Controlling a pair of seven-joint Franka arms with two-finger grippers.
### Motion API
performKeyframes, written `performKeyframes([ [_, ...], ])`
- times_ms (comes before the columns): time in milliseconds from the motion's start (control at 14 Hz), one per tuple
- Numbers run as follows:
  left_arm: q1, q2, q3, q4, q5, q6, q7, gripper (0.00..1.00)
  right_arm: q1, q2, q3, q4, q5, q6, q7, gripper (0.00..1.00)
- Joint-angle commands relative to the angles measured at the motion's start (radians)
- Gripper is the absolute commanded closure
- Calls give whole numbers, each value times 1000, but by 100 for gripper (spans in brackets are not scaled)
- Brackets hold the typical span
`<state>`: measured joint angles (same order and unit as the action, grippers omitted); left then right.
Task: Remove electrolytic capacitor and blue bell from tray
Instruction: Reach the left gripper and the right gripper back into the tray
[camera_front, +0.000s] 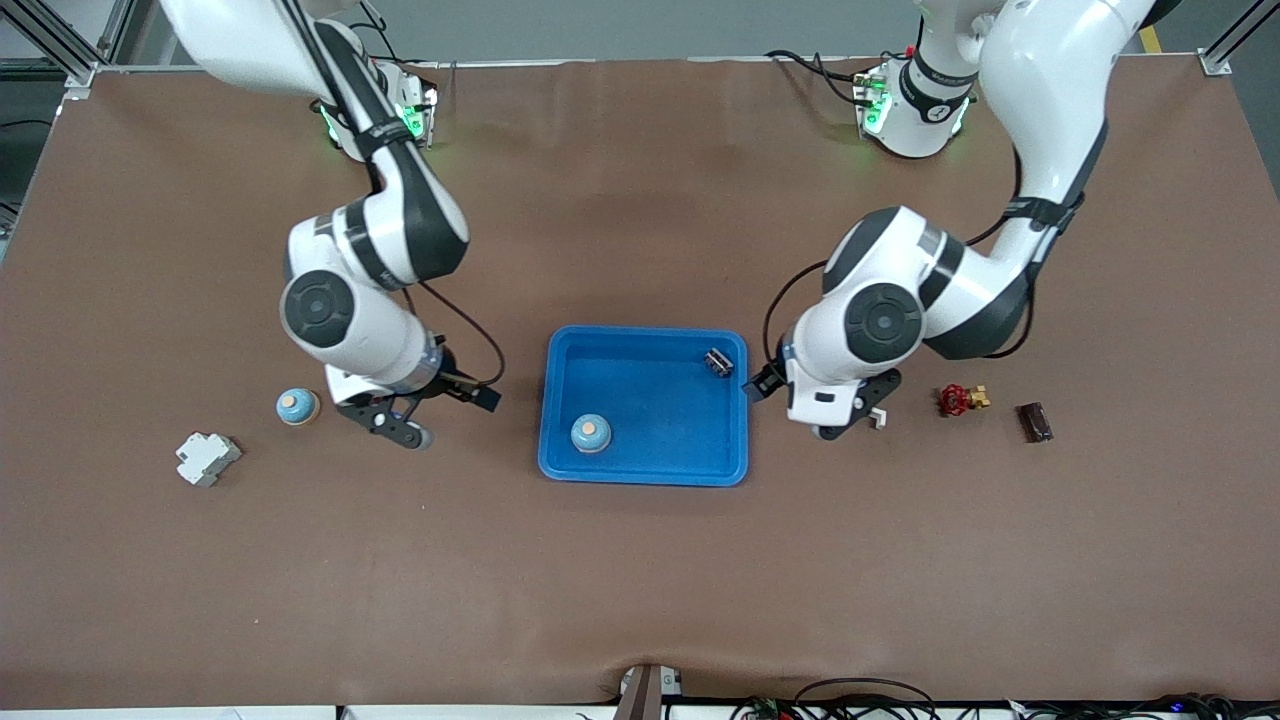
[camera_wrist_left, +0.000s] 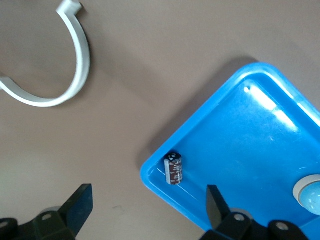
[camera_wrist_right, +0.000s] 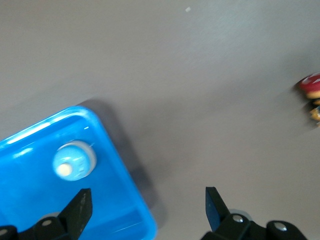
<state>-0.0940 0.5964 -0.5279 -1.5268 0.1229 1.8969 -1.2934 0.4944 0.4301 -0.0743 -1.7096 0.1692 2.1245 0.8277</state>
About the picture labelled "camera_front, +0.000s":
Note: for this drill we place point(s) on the aluminium frame corner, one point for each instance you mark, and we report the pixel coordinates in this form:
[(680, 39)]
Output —
[(1215, 63), (78, 78)]

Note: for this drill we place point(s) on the light blue service bell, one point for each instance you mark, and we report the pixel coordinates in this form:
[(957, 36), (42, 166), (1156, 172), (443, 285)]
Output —
[(297, 407), (591, 433)]

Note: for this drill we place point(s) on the grey metal clamp bracket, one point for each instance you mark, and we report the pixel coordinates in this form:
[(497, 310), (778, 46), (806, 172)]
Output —
[(645, 695)]

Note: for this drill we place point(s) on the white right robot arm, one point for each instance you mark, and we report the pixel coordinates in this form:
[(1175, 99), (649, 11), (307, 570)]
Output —
[(400, 220)]

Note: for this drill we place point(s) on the dark brown capacitor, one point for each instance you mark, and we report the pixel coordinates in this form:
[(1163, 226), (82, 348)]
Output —
[(1035, 422)]

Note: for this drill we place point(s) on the blue plastic tray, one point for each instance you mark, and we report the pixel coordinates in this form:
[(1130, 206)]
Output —
[(650, 420)]

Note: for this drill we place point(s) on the white curved pipe clamp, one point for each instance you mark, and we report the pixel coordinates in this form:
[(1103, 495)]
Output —
[(880, 418)]

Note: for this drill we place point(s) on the red valve with brass fitting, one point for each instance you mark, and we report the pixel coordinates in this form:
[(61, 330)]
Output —
[(955, 400)]

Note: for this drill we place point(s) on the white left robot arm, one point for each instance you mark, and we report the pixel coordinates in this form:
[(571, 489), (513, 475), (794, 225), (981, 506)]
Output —
[(1040, 90)]

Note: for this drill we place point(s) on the white circuit breaker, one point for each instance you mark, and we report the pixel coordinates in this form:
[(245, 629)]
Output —
[(205, 458)]

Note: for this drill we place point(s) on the small black striped capacitor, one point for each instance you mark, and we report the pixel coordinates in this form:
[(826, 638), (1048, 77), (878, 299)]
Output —
[(718, 363)]

